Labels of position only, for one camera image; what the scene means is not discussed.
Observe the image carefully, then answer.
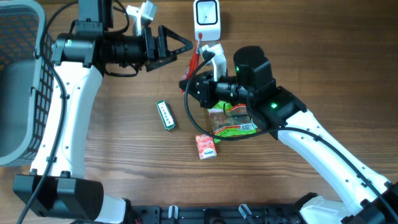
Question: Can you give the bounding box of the dark green gum pack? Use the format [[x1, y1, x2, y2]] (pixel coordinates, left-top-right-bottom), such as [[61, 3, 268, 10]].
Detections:
[[156, 100, 176, 131]]

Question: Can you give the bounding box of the black cable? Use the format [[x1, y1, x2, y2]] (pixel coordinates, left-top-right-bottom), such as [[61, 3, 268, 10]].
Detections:
[[16, 0, 78, 224], [183, 50, 398, 218]]

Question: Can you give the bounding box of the white barcode scanner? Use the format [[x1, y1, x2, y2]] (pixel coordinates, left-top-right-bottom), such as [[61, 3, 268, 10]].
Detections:
[[193, 0, 221, 41]]

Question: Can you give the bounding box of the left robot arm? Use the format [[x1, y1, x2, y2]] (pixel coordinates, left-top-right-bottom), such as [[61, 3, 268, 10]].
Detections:
[[13, 1, 193, 223]]

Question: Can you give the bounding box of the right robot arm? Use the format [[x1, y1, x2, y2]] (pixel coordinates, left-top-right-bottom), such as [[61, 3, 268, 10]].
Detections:
[[179, 45, 397, 223]]

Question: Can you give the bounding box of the left black cable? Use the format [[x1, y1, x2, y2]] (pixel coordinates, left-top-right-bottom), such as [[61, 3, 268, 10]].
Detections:
[[16, 0, 78, 224]]

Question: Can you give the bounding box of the red long stick packet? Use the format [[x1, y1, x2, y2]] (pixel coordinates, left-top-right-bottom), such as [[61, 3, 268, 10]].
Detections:
[[182, 33, 203, 80]]

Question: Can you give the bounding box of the green snack bag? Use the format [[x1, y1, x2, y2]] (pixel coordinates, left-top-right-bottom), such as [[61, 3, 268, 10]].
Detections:
[[208, 101, 257, 137]]

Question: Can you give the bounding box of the grey plastic shopping basket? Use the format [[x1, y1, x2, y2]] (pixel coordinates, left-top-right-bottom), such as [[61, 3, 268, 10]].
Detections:
[[1, 1, 54, 167]]

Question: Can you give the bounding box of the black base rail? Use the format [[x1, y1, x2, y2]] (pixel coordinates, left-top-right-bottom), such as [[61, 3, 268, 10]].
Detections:
[[123, 204, 305, 224]]

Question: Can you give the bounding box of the red small box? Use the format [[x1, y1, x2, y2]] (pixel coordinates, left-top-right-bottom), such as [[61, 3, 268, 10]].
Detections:
[[195, 134, 217, 160]]

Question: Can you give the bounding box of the right black cable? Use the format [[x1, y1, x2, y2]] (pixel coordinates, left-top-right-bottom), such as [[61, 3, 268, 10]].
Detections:
[[183, 50, 398, 218]]

